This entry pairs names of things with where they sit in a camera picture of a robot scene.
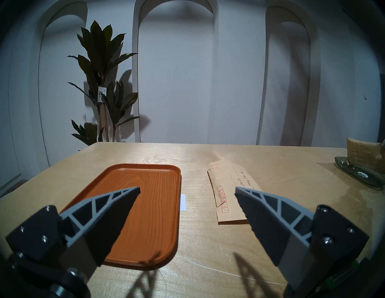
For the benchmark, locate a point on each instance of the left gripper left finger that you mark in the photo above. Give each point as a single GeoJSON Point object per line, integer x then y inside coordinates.
{"type": "Point", "coordinates": [105, 225]}

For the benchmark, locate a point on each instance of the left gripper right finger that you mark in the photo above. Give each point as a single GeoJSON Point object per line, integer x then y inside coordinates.
{"type": "Point", "coordinates": [270, 228]}

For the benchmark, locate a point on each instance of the brown handwritten envelope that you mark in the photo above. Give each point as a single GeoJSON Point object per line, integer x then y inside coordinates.
{"type": "Point", "coordinates": [361, 153]}

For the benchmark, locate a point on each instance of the orange wooden tray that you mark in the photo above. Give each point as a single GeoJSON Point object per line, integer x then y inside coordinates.
{"type": "Point", "coordinates": [150, 210]}

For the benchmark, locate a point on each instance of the green glass tray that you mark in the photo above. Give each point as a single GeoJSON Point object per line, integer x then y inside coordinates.
{"type": "Point", "coordinates": [361, 174]}

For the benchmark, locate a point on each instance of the brown envelope with open flap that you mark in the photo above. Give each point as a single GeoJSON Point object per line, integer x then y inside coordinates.
{"type": "Point", "coordinates": [228, 180]}

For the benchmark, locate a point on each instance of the small white paper slip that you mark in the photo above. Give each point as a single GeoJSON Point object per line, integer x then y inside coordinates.
{"type": "Point", "coordinates": [183, 202]}

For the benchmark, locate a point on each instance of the light wooden table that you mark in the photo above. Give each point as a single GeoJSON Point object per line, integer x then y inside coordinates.
{"type": "Point", "coordinates": [195, 156]}

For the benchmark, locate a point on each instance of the white plant tag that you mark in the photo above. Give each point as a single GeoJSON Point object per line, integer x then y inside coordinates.
{"type": "Point", "coordinates": [102, 94]}

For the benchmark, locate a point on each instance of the tall dark green plant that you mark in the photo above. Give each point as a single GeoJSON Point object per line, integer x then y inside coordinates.
{"type": "Point", "coordinates": [99, 48]}

